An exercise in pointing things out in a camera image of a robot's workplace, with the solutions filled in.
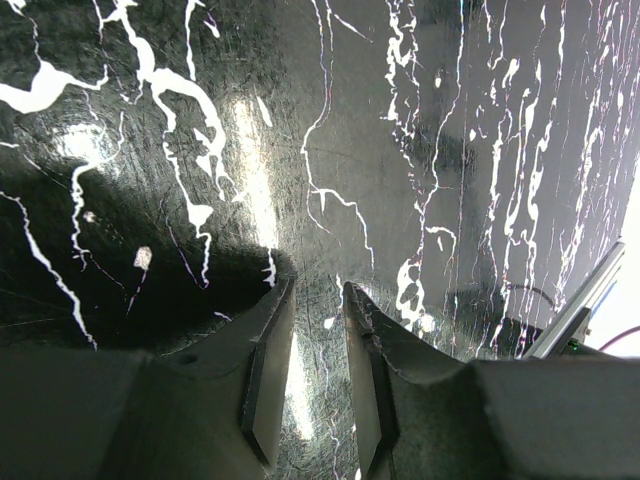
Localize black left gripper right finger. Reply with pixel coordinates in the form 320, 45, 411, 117
343, 283, 639, 479

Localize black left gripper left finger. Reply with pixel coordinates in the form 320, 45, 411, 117
1, 279, 294, 479

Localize aluminium front rail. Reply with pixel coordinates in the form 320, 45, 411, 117
522, 241, 626, 360

